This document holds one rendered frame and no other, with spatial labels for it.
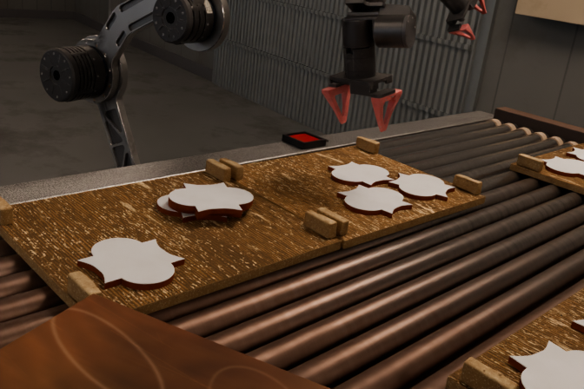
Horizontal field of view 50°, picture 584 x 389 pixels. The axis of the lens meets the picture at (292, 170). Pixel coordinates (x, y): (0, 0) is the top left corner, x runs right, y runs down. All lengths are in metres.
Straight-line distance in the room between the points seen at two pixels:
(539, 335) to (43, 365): 0.58
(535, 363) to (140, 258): 0.50
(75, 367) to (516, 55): 3.61
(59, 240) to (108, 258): 0.10
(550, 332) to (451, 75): 3.36
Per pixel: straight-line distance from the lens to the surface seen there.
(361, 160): 1.38
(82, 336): 0.55
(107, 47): 2.20
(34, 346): 0.54
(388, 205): 1.13
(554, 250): 1.18
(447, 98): 4.18
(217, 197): 1.01
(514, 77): 3.95
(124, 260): 0.85
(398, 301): 0.89
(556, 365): 0.80
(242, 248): 0.92
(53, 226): 0.98
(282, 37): 5.45
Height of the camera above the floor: 1.35
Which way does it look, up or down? 19 degrees down
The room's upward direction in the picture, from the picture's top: 7 degrees clockwise
